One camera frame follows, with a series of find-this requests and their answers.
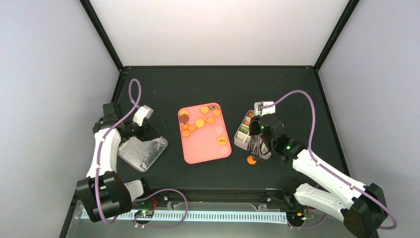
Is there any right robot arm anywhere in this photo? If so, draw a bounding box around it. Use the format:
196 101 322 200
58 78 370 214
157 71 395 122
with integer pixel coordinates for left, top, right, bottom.
250 114 389 238

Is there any green round cookie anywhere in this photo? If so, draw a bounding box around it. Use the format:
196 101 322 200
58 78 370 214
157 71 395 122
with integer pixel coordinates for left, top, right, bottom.
240 125 249 134

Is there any brown flower jam cookie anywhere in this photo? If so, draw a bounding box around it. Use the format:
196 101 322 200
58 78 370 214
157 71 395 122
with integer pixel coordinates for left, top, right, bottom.
208 104 219 111

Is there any left base circuit board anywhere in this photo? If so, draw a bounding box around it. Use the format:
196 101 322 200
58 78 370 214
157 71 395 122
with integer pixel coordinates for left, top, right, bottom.
134 209 155 220

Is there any dark chocolate round cookie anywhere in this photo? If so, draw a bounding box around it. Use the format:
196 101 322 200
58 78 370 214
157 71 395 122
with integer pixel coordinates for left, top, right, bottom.
179 114 189 123

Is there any white divided cookie tin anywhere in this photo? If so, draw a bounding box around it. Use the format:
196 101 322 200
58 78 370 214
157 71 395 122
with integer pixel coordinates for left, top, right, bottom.
234 110 271 160

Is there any red marked dotted cracker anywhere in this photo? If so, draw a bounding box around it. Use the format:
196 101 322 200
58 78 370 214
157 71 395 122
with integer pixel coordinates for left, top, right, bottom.
217 136 228 146

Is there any pink round cookie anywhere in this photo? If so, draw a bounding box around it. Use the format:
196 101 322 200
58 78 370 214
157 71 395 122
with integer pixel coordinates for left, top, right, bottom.
219 145 230 155
214 126 224 134

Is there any base circuit board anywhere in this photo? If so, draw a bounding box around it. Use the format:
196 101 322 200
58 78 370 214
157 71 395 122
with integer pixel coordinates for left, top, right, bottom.
134 209 155 220
286 212 314 221

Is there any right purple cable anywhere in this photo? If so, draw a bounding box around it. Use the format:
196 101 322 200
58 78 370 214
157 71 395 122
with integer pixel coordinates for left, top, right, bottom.
262 90 398 230

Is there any large round sandwich cookie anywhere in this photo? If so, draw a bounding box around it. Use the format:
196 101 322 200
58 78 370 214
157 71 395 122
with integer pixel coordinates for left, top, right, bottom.
195 118 206 128

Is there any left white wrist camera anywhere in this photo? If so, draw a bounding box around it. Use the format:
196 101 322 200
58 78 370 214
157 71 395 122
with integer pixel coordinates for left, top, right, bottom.
132 105 154 126

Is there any orange flower cookie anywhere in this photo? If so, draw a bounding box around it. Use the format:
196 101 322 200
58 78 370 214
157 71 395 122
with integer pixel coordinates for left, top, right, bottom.
212 109 221 116

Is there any pink cookie tray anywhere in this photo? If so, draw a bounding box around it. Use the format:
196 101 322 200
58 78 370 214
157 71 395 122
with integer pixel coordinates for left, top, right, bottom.
178 102 232 164

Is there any white slotted cable duct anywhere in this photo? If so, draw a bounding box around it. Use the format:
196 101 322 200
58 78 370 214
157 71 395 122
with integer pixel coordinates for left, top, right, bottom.
80 208 288 225

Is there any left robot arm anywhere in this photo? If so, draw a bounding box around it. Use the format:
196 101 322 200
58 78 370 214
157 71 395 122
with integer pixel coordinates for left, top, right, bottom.
76 103 160 223

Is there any right base circuit board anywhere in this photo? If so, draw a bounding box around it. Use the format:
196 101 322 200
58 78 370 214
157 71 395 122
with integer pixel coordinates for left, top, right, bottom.
286 212 314 221

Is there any round orange cracker cookie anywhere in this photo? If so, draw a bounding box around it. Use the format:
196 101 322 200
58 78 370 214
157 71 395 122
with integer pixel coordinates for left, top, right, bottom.
200 106 210 114

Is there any clear plastic tin lid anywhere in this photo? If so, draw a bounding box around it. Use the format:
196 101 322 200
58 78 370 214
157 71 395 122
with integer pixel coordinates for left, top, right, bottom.
117 136 168 173

